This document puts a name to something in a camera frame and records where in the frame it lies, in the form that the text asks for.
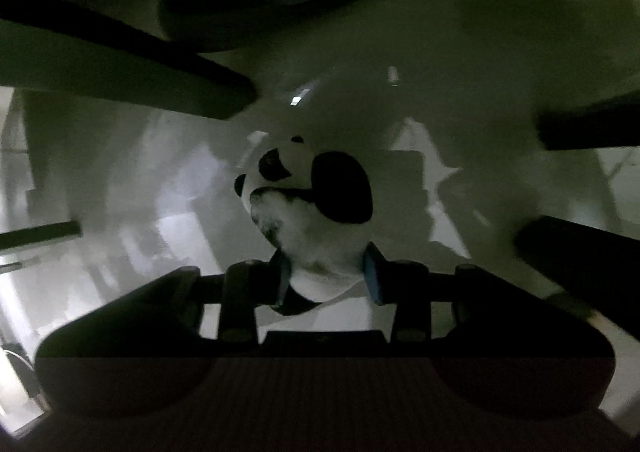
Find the black white panda plush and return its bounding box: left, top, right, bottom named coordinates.
left=233, top=135, right=374, bottom=316

